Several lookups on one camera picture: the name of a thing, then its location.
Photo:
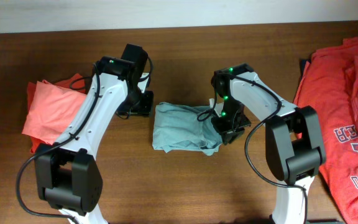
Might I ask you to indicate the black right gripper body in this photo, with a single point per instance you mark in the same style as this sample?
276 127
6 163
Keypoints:
237 120

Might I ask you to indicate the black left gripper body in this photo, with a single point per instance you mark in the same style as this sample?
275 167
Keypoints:
138 102

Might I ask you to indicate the light blue t-shirt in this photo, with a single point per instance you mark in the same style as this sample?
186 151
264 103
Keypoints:
176 128

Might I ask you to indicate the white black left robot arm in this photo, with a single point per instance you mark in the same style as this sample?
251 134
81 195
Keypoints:
67 175

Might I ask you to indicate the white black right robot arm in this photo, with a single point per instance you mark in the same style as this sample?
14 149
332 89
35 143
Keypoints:
294 148

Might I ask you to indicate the folded red shirt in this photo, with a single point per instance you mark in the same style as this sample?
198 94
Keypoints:
73 82

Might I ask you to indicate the folded pink shirt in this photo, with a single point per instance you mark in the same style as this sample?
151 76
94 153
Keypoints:
51 112

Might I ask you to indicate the red printed t-shirt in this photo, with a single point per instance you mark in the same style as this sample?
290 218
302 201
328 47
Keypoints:
329 84

